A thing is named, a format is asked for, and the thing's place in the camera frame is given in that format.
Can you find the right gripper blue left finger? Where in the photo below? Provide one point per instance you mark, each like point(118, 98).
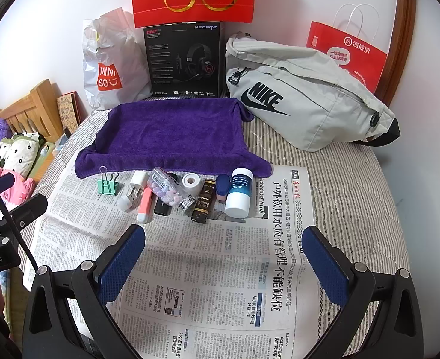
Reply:
point(50, 330)

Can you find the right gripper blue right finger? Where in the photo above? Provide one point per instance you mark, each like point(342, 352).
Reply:
point(396, 330)

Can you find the grey Nike bag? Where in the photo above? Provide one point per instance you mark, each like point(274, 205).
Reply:
point(305, 96)

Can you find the purple towel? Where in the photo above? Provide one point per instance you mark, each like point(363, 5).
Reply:
point(193, 135)

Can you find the blue pink eraser case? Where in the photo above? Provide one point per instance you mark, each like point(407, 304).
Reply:
point(223, 185)

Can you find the wooden headboard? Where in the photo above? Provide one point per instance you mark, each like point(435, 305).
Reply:
point(35, 112)

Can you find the black headset box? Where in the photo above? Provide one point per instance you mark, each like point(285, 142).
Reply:
point(186, 59)

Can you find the white USB charger plug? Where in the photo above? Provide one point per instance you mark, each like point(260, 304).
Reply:
point(139, 178)

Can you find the white tape roll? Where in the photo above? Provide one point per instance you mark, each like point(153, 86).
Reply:
point(191, 182)

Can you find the white Miniso plastic bag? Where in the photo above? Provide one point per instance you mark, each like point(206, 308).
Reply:
point(115, 68)

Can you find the black gold lipstick tube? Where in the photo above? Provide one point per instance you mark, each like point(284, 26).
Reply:
point(204, 202)

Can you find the plush toys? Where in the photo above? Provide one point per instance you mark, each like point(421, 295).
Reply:
point(21, 154)

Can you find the white blue medicine bottle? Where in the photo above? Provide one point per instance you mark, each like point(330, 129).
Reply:
point(239, 197)

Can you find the pink lip balm tube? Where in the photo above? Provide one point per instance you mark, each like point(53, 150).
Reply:
point(144, 209)

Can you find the green binder clip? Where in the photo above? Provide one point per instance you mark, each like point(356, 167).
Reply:
point(107, 185)

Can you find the white USB adapter cap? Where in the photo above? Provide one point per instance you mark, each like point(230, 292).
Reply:
point(130, 198)

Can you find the newspaper sheet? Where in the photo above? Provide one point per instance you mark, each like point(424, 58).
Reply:
point(227, 288)

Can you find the clear bottle with pills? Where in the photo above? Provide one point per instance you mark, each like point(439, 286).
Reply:
point(169, 191)

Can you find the red paper handle bag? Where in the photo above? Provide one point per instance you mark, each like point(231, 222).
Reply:
point(347, 48)

